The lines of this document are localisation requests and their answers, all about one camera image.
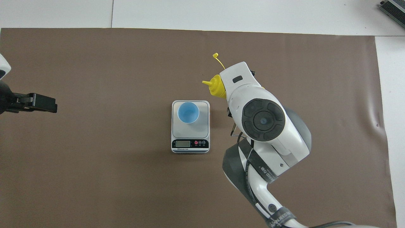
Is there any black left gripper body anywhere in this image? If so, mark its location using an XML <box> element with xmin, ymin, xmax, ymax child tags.
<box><xmin>0</xmin><ymin>81</ymin><xmax>16</xmax><ymax>115</ymax></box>

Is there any yellow squeeze bottle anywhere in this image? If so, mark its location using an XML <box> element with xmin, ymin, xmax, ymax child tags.
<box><xmin>202</xmin><ymin>53</ymin><xmax>236</xmax><ymax>99</ymax></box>

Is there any light blue cup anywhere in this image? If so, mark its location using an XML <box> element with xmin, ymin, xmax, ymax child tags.
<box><xmin>177</xmin><ymin>102</ymin><xmax>200</xmax><ymax>124</ymax></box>

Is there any silver digital kitchen scale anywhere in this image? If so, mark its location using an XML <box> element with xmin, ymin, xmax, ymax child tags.
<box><xmin>171</xmin><ymin>100</ymin><xmax>210</xmax><ymax>154</ymax></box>

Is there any brown paper mat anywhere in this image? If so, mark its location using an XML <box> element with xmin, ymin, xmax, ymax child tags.
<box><xmin>0</xmin><ymin>28</ymin><xmax>397</xmax><ymax>228</ymax></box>

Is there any grey ribbed device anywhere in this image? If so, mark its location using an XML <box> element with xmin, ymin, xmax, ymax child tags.
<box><xmin>380</xmin><ymin>0</ymin><xmax>405</xmax><ymax>29</ymax></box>

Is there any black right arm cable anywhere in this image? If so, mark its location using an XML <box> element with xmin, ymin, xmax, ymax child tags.
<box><xmin>227</xmin><ymin>107</ymin><xmax>279</xmax><ymax>228</ymax></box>

